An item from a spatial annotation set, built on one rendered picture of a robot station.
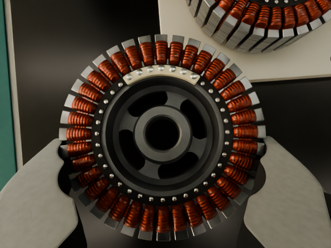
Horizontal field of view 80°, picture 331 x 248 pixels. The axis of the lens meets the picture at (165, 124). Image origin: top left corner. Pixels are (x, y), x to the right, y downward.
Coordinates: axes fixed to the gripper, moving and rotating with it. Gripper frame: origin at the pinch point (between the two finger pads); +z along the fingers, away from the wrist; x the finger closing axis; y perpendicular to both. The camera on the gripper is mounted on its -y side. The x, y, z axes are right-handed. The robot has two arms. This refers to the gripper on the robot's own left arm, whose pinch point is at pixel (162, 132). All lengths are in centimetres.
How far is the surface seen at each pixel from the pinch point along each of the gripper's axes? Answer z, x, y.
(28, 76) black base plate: 5.5, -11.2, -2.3
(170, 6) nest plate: 7.1, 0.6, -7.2
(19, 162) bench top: 3.9, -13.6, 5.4
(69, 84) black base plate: 5.3, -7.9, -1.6
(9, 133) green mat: 5.0, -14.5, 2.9
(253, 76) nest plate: 4.6, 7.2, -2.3
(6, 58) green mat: 8.3, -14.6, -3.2
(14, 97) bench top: 6.7, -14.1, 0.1
